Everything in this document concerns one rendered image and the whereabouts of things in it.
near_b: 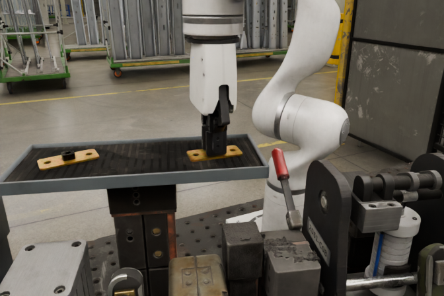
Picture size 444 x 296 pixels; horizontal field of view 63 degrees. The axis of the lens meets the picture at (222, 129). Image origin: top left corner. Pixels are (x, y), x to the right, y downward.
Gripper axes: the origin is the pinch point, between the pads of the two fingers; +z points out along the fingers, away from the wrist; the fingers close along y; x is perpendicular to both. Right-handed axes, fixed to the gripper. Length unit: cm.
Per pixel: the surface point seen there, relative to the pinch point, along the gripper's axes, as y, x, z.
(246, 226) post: 11.4, 1.2, 8.7
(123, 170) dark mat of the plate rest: 1.8, -13.9, 2.5
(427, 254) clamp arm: 23.0, 20.8, 9.0
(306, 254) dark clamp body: 16.6, 7.7, 10.8
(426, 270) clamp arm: 23.5, 20.5, 11.0
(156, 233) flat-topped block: 1.9, -9.9, 14.0
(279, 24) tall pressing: -725, 366, 35
